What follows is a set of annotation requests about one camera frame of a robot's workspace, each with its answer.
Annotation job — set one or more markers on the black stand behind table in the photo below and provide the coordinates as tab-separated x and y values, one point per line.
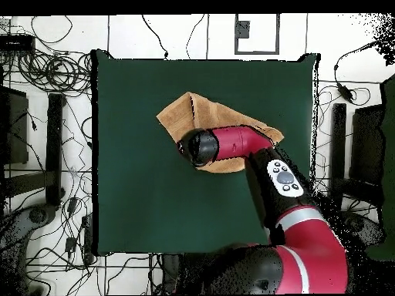
171	271

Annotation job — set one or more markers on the black T-shaped stand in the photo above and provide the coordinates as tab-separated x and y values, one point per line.
55	148
338	148

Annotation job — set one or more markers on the dark tripod base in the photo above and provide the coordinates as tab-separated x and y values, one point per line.
358	225
37	215

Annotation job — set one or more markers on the tan terry towel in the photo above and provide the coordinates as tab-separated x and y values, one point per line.
179	117

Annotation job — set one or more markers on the black power adapter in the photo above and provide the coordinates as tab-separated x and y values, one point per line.
71	205
70	243

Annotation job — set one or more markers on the black electronics box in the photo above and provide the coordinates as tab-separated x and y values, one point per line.
17	43

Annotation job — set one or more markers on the dark green table cloth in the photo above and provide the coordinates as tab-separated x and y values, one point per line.
139	185

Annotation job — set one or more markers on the dark green fabric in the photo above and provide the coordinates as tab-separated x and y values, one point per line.
389	138

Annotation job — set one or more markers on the small grey box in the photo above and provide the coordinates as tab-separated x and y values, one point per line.
243	29

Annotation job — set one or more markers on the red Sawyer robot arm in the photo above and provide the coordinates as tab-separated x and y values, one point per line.
237	141

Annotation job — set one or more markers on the black flat panel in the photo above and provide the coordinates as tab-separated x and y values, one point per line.
14	129
367	145

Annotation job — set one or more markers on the grey rectangular frame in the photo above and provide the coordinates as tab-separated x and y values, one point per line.
236	43

